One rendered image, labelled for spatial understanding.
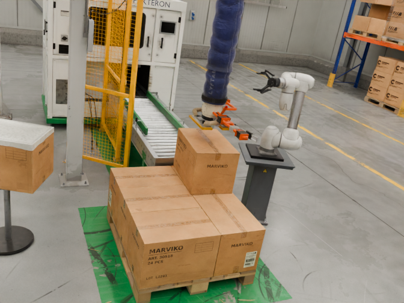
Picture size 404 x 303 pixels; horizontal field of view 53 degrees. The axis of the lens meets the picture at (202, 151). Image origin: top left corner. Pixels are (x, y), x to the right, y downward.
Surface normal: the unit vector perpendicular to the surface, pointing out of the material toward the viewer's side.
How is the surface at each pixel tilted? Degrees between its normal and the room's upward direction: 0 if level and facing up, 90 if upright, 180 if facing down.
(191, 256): 90
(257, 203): 90
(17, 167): 90
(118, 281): 0
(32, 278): 0
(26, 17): 90
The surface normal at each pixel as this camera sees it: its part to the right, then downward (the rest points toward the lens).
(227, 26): -0.04, 0.20
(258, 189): 0.06, 0.39
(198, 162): 0.31, 0.40
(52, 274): 0.15, -0.91
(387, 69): -0.91, 0.05
